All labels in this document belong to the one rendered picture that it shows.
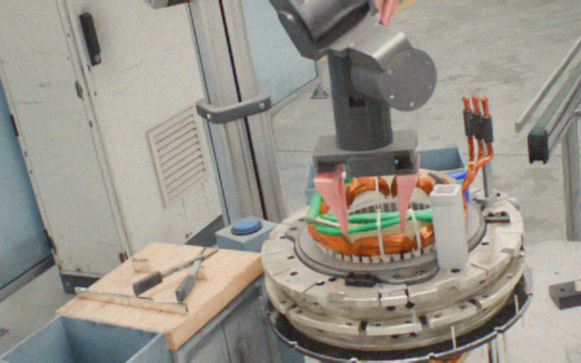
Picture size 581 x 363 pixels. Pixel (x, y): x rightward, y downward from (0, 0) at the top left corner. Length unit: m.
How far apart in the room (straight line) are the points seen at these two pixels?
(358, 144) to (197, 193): 2.84
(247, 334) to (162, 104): 2.39
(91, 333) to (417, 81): 0.53
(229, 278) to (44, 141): 2.37
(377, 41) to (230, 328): 0.48
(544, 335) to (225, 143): 0.60
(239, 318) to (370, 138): 0.38
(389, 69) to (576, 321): 0.79
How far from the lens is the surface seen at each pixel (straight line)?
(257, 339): 1.17
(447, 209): 0.93
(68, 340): 1.13
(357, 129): 0.84
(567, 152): 2.74
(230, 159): 1.44
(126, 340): 1.05
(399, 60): 0.76
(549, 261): 1.64
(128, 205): 3.31
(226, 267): 1.12
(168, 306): 1.04
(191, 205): 3.63
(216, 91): 1.42
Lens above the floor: 1.55
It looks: 20 degrees down
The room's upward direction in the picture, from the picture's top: 10 degrees counter-clockwise
